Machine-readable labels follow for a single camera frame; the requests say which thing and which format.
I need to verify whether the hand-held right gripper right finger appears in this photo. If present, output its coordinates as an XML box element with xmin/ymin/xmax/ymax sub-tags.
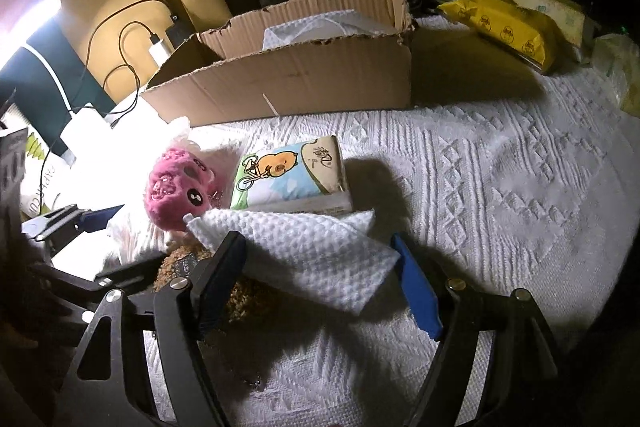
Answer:
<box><xmin>391</xmin><ymin>233</ymin><xmax>560</xmax><ymax>427</ymax></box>

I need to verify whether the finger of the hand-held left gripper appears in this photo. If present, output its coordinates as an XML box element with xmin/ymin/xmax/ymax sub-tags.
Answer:
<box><xmin>29</xmin><ymin>251</ymin><xmax>169</xmax><ymax>309</ymax></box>
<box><xmin>22</xmin><ymin>204</ymin><xmax>124</xmax><ymax>243</ymax></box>

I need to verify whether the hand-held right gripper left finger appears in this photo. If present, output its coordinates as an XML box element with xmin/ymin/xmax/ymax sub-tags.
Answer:
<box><xmin>54</xmin><ymin>231</ymin><xmax>249</xmax><ymax>427</ymax></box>

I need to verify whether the brown plush toy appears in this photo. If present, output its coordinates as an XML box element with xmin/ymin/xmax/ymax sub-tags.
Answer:
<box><xmin>152</xmin><ymin>244</ymin><xmax>282</xmax><ymax>324</ymax></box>

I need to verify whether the clear plastic packet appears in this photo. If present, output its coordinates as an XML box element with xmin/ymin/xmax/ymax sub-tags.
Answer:
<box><xmin>107</xmin><ymin>204</ymin><xmax>169</xmax><ymax>266</ymax></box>

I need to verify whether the pink plush toy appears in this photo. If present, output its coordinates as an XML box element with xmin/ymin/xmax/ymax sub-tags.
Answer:
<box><xmin>144</xmin><ymin>147</ymin><xmax>227</xmax><ymax>234</ymax></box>

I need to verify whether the white waffle cloth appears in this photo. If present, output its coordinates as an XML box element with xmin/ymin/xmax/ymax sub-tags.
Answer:
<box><xmin>182</xmin><ymin>207</ymin><xmax>402</xmax><ymax>316</ymax></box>

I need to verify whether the cartoon chick tissue packet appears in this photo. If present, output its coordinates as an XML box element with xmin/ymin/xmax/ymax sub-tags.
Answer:
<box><xmin>229</xmin><ymin>135</ymin><xmax>354</xmax><ymax>215</ymax></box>

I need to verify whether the cardboard box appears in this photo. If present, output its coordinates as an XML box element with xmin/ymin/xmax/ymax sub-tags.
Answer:
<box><xmin>141</xmin><ymin>0</ymin><xmax>419</xmax><ymax>128</ymax></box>

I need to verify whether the tree print pillow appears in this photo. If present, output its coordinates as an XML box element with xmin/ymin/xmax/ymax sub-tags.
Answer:
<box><xmin>19</xmin><ymin>127</ymin><xmax>77</xmax><ymax>214</ymax></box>

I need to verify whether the white charger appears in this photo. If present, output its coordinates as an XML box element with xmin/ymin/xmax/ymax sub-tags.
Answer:
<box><xmin>149</xmin><ymin>32</ymin><xmax>174</xmax><ymax>68</ymax></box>

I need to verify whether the black power adapter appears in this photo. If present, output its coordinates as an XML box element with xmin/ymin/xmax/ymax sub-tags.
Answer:
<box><xmin>165</xmin><ymin>11</ymin><xmax>197</xmax><ymax>48</ymax></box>

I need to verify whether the white folded cloth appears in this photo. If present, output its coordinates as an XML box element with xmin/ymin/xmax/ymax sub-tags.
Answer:
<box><xmin>262</xmin><ymin>9</ymin><xmax>397</xmax><ymax>54</ymax></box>

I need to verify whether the yellow wipes packet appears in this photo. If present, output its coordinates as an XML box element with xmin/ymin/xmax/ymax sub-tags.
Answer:
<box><xmin>437</xmin><ymin>0</ymin><xmax>562</xmax><ymax>76</ymax></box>

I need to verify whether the clear crumpled plastic bag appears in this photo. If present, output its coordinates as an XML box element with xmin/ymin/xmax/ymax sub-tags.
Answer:
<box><xmin>590</xmin><ymin>34</ymin><xmax>640</xmax><ymax>114</ymax></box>

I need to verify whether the beige tissue pack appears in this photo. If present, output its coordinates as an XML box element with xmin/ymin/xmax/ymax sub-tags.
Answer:
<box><xmin>502</xmin><ymin>0</ymin><xmax>587</xmax><ymax>52</ymax></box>

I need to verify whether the thin black cable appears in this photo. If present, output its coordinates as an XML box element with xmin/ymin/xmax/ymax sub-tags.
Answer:
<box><xmin>37</xmin><ymin>146</ymin><xmax>57</xmax><ymax>208</ymax></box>

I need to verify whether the black charger cable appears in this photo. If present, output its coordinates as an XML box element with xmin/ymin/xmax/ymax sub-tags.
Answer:
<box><xmin>84</xmin><ymin>21</ymin><xmax>162</xmax><ymax>128</ymax></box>

